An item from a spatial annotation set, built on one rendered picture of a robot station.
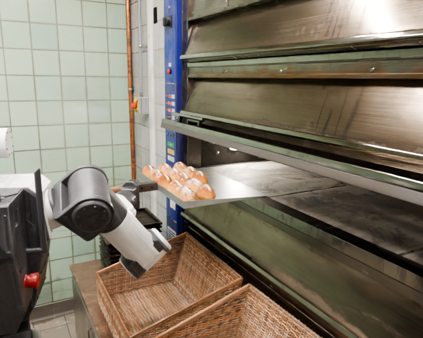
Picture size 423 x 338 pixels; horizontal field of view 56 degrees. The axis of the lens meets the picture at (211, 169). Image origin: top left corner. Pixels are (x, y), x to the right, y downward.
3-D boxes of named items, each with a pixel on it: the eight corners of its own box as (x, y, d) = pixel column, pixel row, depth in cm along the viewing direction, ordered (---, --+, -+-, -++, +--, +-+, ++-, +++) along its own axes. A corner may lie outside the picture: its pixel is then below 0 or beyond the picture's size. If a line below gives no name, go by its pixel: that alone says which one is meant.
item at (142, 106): (144, 112, 255) (144, 96, 253) (150, 113, 246) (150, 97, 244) (133, 113, 251) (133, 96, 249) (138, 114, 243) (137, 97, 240)
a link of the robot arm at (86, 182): (131, 227, 92) (96, 188, 84) (99, 247, 92) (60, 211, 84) (124, 198, 101) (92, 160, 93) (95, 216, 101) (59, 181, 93)
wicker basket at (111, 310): (187, 278, 214) (187, 230, 207) (244, 338, 165) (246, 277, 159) (95, 300, 191) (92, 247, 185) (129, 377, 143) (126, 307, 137)
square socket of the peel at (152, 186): (136, 193, 158) (136, 185, 157) (133, 190, 161) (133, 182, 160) (158, 190, 162) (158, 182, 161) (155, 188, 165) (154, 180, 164)
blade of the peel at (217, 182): (183, 208, 140) (183, 201, 139) (136, 175, 187) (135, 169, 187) (268, 196, 156) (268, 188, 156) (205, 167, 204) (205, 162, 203)
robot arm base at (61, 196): (124, 231, 89) (105, 193, 83) (68, 253, 88) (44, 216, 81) (115, 192, 101) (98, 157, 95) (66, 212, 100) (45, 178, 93)
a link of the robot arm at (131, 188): (144, 212, 151) (134, 222, 139) (119, 210, 152) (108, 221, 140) (143, 180, 148) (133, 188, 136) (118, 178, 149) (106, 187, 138)
